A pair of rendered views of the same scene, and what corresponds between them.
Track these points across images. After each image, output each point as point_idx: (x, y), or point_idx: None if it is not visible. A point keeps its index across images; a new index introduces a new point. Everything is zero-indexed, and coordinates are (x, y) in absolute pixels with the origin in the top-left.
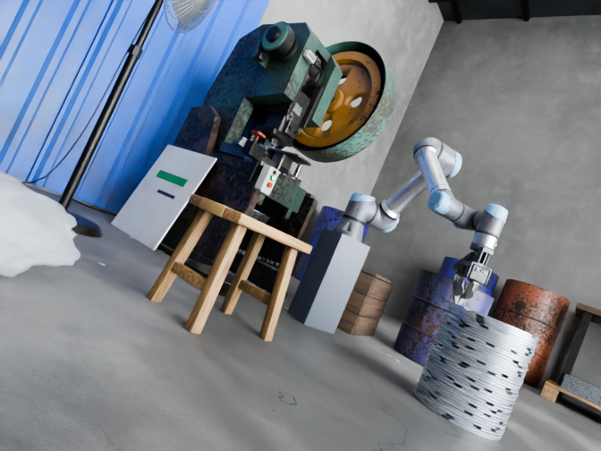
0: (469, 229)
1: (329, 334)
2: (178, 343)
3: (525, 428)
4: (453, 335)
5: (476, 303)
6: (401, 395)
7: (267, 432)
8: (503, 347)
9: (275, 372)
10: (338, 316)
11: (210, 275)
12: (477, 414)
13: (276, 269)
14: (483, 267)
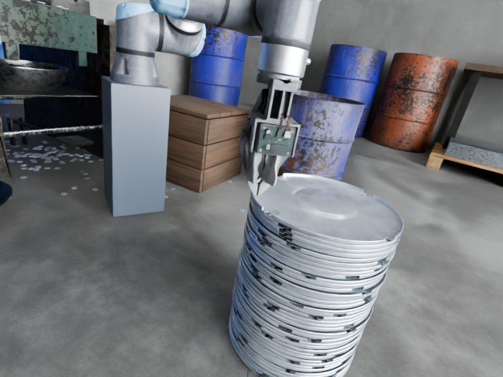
0: (260, 35)
1: (154, 215)
2: None
3: (398, 271)
4: (252, 254)
5: (340, 120)
6: (192, 351)
7: None
8: (331, 276)
9: None
10: (160, 190)
11: None
12: (302, 370)
13: (80, 143)
14: (281, 124)
